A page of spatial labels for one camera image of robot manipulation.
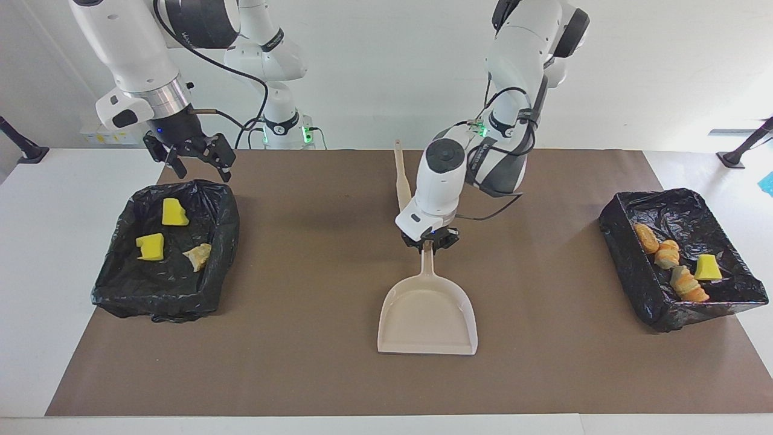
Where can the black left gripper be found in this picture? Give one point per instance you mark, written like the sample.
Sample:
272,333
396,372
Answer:
432,237

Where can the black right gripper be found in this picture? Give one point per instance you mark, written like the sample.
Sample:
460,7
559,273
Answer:
184,136

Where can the squarish yellow sponge piece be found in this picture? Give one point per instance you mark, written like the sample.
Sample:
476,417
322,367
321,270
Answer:
174,212

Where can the beige plastic dustpan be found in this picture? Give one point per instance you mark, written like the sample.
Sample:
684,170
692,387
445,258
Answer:
429,314

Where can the beige hand brush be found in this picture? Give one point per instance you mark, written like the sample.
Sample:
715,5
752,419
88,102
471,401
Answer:
402,181

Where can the pale torn bread chunk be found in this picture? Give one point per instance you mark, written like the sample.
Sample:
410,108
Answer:
198,257

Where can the notched yellow sponge piece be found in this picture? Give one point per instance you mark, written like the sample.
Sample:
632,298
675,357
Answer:
151,248

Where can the oval brown bread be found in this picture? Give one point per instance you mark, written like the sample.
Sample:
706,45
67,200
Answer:
646,237

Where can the pale bread piece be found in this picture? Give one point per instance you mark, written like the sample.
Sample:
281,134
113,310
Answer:
667,255

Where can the striped croissant bread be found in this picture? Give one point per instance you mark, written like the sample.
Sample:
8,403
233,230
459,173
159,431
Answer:
688,284

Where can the green and yellow sponge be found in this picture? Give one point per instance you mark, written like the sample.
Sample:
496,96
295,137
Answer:
708,269

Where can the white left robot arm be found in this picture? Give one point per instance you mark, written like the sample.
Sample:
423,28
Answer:
447,181

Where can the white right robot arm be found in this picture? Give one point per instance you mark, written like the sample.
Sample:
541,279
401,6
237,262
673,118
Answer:
139,54

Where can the black bag-lined bin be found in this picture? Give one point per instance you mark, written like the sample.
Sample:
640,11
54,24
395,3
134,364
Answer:
658,205
175,290

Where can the brown table mat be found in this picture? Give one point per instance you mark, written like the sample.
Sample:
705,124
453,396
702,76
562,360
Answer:
543,374

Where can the blue object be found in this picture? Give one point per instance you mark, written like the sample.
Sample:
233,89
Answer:
769,184

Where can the black camera stand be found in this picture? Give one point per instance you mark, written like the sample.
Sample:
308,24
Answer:
740,154
24,148

